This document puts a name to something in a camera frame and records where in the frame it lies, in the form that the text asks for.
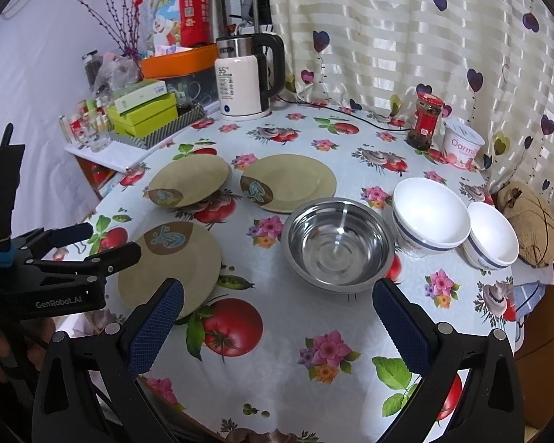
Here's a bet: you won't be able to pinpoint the crumpled clear plastic bag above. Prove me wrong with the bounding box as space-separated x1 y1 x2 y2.
93 52 141 97

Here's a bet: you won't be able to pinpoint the white electric kettle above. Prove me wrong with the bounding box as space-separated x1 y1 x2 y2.
215 33 286 121

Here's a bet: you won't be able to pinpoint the folded blue cloth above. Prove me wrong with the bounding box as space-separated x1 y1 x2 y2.
513 281 546 352

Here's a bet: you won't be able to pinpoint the fruit print tablecloth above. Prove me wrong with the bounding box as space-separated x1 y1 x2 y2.
54 101 527 443

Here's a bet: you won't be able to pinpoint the black kettle power cable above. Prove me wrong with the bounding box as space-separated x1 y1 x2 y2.
274 94 414 133

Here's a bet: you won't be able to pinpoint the white side shelf board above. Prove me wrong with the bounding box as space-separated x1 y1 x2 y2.
64 141 156 173

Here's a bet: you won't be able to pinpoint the large white bowl blue stripe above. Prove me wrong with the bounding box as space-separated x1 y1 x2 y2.
391 177 470 258

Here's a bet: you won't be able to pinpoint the beige plate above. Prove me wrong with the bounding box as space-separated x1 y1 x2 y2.
147 154 230 208
118 221 222 317
240 154 337 214

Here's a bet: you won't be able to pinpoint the small white bowl blue stripe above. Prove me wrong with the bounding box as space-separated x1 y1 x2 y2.
462 202 519 271

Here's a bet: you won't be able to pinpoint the red lid sauce jar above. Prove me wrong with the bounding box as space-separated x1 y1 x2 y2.
406 91 444 151

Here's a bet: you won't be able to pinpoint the white green flat box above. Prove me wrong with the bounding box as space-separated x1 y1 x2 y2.
114 79 168 114

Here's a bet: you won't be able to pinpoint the heart pattern curtain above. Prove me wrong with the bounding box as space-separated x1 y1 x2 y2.
270 0 554 212

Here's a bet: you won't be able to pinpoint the red snack bag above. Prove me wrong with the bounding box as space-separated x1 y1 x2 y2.
134 0 212 56

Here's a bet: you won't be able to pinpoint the striped chevron tray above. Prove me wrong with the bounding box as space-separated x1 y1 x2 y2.
111 104 206 150

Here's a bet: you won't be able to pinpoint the lime green box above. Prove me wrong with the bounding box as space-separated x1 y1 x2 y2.
107 93 178 138

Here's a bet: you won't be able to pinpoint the stainless steel bowl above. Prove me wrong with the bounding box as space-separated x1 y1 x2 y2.
281 198 395 294

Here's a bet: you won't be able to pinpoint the purple flower branches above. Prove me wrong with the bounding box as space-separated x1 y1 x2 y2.
73 0 142 61

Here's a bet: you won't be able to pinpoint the person's left hand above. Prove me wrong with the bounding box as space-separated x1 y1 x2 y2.
0 318 56 383

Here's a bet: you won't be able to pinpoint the clear glass mug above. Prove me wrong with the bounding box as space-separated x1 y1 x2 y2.
79 116 111 153

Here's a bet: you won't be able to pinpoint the pink white yogurt tub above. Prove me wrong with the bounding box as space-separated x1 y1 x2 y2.
441 119 485 169

